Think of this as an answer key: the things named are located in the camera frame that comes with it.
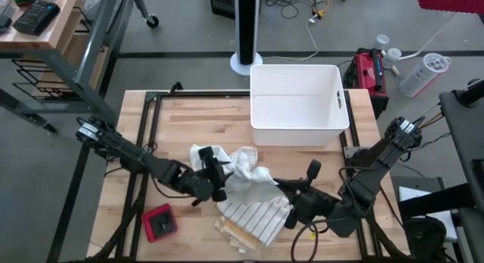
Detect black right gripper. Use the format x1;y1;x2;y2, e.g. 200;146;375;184
274;159;343;231

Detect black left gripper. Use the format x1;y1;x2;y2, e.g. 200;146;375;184
177;145;235;208

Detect white striped towel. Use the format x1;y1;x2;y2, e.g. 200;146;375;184
216;196;295;248

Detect yellow checked towel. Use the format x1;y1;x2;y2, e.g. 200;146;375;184
213;215;262;254

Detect small red black device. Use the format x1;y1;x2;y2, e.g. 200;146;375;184
141;203;178;244

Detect white plastic bin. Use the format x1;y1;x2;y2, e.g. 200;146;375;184
249;63;351;147

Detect white paper sheet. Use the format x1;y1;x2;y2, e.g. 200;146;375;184
397;185;458;241

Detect red black tool bag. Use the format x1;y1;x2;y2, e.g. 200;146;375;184
342;47;389;119

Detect white black floor column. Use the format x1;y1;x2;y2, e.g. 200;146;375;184
229;0;264;76

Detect black floor box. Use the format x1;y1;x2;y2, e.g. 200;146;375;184
209;0;237;20

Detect clear cylindrical container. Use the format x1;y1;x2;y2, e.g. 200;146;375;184
399;53;451;99

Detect cardboard under workbench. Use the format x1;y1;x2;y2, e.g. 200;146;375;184
32;32;109;100

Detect black tube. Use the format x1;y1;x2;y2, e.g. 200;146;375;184
453;78;484;107

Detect translucent plastic bag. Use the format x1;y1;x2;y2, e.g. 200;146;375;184
83;0;109;20

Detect wooden workbench top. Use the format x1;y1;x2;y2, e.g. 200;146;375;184
0;0;82;52

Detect black remote control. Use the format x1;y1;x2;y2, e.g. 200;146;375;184
12;0;61;36

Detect red ribbed panel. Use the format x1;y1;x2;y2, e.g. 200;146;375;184
415;0;484;14

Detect black aluminium table frame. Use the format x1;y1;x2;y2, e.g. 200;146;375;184
88;89;411;263

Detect thin white floor cable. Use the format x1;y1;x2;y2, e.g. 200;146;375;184
228;14;321;63

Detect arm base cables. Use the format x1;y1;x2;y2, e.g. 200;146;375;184
414;104;451;150

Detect black floor cable tangle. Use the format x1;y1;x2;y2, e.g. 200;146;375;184
262;0;349;20

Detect grey metal workbench frame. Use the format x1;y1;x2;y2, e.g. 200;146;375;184
0;0;160;134

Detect thick white cable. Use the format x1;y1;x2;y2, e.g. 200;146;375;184
396;11;458;62

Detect black wire rack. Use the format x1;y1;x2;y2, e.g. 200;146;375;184
11;5;110;102

